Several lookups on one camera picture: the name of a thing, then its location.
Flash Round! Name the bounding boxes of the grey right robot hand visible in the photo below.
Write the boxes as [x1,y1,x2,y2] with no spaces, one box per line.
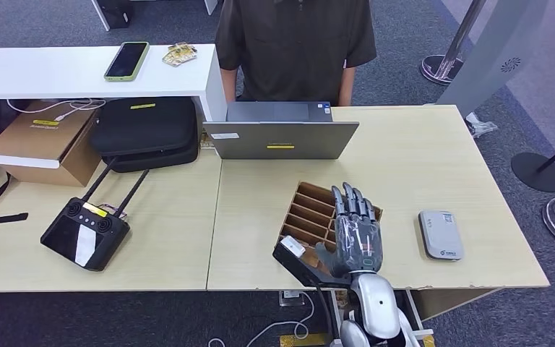
[314,181,384,279]

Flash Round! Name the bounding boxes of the wooden card organiser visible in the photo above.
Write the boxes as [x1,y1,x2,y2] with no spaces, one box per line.
[277,181,384,278]

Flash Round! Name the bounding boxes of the orange hotel card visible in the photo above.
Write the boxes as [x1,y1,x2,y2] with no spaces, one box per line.
[166,41,197,56]
[162,46,198,67]

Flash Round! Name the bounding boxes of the person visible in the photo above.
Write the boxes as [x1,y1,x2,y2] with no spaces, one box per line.
[215,0,378,107]

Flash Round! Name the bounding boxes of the silver floor socket box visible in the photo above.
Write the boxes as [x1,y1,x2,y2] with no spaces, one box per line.
[278,289,305,308]

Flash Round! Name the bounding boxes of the white open drawer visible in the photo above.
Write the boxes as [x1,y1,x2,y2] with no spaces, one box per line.
[327,288,436,347]

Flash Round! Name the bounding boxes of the gold floor tape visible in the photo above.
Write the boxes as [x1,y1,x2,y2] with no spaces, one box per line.
[280,333,335,347]

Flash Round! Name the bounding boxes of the grey laptop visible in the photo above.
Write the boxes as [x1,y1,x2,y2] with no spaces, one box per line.
[202,100,361,160]

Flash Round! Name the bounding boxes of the clear plastic wrapper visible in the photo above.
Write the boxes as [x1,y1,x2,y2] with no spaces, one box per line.
[465,112,499,140]

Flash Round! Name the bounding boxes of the black-based stanchion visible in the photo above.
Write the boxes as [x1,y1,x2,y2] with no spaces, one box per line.
[511,132,555,194]

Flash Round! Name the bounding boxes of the grey sign panel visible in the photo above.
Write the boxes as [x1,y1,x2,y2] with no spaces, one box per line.
[436,0,549,119]

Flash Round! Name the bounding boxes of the black zip carrying case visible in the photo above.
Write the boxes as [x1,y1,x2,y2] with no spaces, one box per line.
[90,96,200,174]

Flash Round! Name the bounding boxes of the black remote controller with antennas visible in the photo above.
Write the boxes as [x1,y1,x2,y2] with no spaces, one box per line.
[40,156,150,273]

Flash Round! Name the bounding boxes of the green-cased smartphone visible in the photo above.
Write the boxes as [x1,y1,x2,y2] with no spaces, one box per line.
[103,40,150,82]

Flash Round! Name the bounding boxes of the brown cardboard box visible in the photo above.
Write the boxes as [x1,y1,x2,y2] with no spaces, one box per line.
[0,100,102,188]

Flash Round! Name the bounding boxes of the black box under table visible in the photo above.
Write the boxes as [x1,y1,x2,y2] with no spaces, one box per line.
[98,0,134,30]

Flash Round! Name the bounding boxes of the white counter shelf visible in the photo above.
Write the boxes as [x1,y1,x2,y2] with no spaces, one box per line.
[0,43,228,123]

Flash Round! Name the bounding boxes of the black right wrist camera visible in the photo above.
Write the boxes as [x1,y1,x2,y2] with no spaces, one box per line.
[272,235,355,290]

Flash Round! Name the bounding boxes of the white floor cable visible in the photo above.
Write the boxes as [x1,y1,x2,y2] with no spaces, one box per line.
[207,291,316,347]

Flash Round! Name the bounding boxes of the chrome stanchion post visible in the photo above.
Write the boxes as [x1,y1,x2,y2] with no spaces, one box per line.
[420,0,488,87]

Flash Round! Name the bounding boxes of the small wire bundle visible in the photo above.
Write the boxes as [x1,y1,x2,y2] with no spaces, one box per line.
[98,204,129,222]

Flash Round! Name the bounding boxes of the white charging cable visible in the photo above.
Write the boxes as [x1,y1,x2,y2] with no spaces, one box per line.
[7,98,108,123]

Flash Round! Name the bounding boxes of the white table frame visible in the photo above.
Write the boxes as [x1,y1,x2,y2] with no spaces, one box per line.
[90,0,220,33]

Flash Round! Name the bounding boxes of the black bag strap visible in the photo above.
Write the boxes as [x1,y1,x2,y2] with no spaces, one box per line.
[0,121,30,225]

